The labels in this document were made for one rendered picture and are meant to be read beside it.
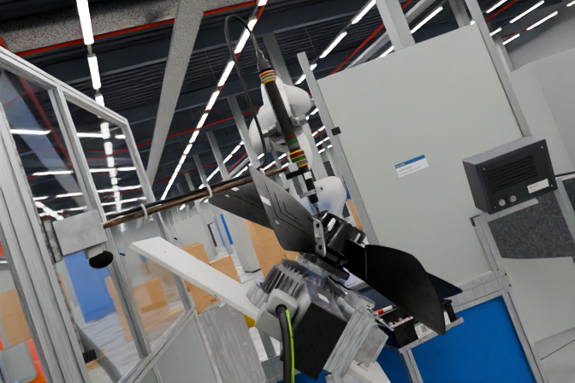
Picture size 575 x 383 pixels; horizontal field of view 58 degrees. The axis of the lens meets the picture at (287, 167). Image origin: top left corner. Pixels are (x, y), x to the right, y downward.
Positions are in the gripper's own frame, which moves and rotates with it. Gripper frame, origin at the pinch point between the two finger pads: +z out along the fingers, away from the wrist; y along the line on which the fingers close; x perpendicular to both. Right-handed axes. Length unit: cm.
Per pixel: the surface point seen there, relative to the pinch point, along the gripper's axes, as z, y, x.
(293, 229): 30.1, 8.2, -26.8
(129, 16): -747, 142, 392
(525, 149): -29, -75, -31
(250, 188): -4.3, 15.5, -13.0
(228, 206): 5.2, 22.3, -16.0
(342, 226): 15.3, -3.5, -30.9
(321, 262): 16.4, 4.6, -37.1
